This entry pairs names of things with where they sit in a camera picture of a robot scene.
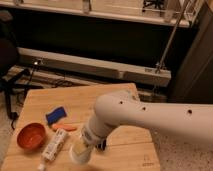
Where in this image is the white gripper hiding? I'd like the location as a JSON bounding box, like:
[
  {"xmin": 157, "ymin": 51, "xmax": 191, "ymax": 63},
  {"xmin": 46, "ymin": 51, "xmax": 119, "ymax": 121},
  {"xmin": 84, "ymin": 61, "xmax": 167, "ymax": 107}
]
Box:
[{"xmin": 69, "ymin": 135, "xmax": 100, "ymax": 165}]

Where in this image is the orange carrot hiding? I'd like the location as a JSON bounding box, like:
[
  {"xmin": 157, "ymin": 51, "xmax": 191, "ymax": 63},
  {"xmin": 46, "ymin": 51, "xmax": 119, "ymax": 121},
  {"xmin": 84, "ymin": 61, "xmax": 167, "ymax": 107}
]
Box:
[{"xmin": 51, "ymin": 123, "xmax": 77, "ymax": 132}]

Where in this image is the white toothpaste tube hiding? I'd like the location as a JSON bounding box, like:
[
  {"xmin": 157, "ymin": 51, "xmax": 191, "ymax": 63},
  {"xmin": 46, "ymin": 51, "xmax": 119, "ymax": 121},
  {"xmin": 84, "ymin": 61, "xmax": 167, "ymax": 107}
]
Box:
[{"xmin": 38, "ymin": 128, "xmax": 68, "ymax": 171}]

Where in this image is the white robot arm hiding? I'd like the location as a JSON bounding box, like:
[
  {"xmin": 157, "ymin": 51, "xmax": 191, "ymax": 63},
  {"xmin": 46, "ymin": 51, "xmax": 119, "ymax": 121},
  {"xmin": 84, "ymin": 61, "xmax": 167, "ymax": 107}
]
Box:
[{"xmin": 69, "ymin": 90, "xmax": 213, "ymax": 164}]

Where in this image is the white baseboard heater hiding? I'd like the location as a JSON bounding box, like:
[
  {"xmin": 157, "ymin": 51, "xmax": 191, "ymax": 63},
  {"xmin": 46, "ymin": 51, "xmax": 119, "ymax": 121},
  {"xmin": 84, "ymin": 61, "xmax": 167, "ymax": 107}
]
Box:
[{"xmin": 19, "ymin": 47, "xmax": 171, "ymax": 87}]

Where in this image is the metal pole stand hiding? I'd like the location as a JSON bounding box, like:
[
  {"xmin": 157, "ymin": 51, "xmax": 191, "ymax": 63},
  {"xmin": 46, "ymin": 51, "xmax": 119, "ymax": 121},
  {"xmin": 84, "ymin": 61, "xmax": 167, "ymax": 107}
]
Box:
[{"xmin": 155, "ymin": 0, "xmax": 190, "ymax": 73}]

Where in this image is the dark cabinet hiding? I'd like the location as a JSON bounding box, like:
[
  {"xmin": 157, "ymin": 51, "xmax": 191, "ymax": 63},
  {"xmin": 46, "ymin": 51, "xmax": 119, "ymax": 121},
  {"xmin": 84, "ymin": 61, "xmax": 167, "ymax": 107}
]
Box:
[{"xmin": 167, "ymin": 0, "xmax": 213, "ymax": 104}]

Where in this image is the orange ceramic bowl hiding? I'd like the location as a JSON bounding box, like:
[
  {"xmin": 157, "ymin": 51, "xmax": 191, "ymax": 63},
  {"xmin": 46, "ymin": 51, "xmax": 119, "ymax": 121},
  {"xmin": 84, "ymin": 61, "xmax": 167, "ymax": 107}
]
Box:
[{"xmin": 17, "ymin": 123, "xmax": 46, "ymax": 151}]

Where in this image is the blue eraser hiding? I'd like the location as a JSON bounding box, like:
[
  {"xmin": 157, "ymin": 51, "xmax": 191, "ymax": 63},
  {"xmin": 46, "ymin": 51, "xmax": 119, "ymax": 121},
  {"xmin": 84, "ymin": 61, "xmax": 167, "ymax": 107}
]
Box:
[{"xmin": 45, "ymin": 107, "xmax": 67, "ymax": 125}]

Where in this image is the black office chair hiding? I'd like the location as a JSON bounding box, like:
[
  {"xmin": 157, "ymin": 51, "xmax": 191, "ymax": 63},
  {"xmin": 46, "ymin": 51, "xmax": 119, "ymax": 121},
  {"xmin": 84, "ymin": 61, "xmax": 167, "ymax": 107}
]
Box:
[{"xmin": 0, "ymin": 10, "xmax": 40, "ymax": 120}]

